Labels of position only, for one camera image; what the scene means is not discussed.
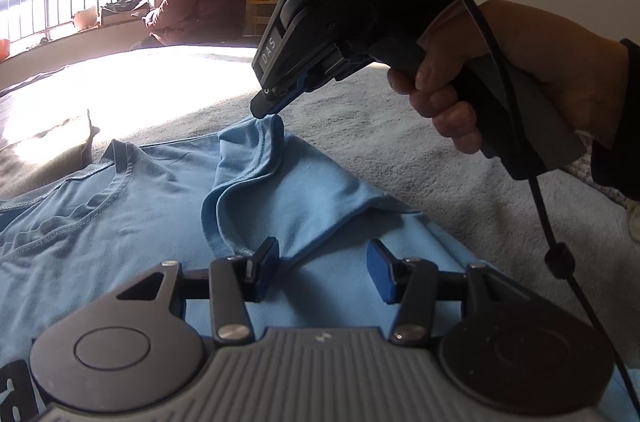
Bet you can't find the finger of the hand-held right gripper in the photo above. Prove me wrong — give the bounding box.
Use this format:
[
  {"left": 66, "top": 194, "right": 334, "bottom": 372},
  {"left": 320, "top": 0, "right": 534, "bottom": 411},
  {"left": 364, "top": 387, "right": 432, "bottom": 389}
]
[
  {"left": 250, "top": 75, "right": 301, "bottom": 119},
  {"left": 274, "top": 51, "right": 361, "bottom": 113}
]

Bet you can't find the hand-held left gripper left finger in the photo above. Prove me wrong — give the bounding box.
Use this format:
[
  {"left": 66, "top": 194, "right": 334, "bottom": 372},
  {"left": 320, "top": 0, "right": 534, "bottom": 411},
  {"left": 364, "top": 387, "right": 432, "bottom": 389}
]
[{"left": 116, "top": 236, "right": 280, "bottom": 347}]

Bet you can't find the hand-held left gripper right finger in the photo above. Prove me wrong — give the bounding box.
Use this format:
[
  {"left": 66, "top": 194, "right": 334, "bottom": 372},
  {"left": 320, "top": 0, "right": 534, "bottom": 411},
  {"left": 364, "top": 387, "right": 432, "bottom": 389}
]
[{"left": 367, "top": 239, "right": 531, "bottom": 345}]

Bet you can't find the light blue T-shirt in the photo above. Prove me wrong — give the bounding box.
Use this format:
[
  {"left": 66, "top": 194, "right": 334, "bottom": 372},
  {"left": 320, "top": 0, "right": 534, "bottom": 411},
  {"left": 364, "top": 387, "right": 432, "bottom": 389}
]
[{"left": 0, "top": 115, "right": 640, "bottom": 422}]

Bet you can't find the person's right hand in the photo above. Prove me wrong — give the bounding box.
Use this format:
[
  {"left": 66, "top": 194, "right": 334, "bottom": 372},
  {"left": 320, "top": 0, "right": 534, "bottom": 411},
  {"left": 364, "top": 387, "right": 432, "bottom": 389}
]
[{"left": 387, "top": 0, "right": 628, "bottom": 155}]

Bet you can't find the small pale wooden desk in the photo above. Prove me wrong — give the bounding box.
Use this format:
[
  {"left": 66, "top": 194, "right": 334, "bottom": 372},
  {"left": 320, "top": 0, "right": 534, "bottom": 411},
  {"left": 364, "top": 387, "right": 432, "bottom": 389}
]
[{"left": 248, "top": 0, "right": 282, "bottom": 36}]

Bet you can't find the cardboard box with shoes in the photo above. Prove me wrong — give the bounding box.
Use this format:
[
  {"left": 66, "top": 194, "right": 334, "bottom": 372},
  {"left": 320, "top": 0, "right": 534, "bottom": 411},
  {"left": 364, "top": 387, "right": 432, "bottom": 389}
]
[{"left": 99, "top": 0, "right": 152, "bottom": 26}]

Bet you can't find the orange flower pot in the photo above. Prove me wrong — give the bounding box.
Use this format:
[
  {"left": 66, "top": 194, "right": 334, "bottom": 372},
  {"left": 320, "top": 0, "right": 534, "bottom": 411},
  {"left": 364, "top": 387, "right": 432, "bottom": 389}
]
[{"left": 72, "top": 6, "right": 99, "bottom": 31}]

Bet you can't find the olive grey folded garment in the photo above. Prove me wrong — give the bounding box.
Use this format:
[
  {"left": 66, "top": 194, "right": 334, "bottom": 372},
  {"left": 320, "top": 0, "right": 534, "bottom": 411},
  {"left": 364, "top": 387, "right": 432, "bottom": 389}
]
[{"left": 0, "top": 109, "right": 94, "bottom": 199}]

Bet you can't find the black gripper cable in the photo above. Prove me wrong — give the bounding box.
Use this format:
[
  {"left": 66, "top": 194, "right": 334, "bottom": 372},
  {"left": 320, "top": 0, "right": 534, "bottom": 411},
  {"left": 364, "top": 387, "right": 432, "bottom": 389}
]
[{"left": 387, "top": 0, "right": 640, "bottom": 408}]

